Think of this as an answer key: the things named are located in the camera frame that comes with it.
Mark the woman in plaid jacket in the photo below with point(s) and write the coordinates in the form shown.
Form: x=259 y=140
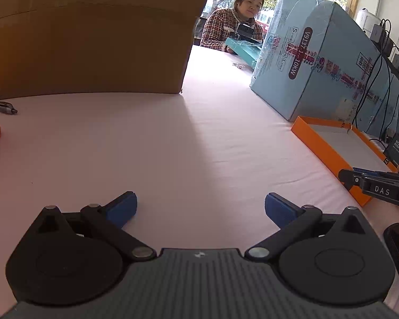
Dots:
x=222 y=22

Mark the light blue cardboard box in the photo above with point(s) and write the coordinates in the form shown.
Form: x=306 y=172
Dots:
x=317 y=62

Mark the large brown cardboard box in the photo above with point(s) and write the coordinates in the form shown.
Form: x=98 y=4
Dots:
x=82 y=46

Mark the black power adapters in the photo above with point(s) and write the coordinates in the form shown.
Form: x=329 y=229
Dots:
x=381 y=37

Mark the teal flat box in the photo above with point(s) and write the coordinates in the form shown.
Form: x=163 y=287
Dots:
x=248 y=52

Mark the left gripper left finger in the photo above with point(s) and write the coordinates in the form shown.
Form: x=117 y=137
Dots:
x=71 y=258

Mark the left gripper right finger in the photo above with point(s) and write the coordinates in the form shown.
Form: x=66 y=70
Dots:
x=331 y=259

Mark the orange shoebox lid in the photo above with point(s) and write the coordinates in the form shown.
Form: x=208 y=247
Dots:
x=340 y=146

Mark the black pen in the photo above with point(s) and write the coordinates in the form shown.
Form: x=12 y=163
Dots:
x=8 y=109

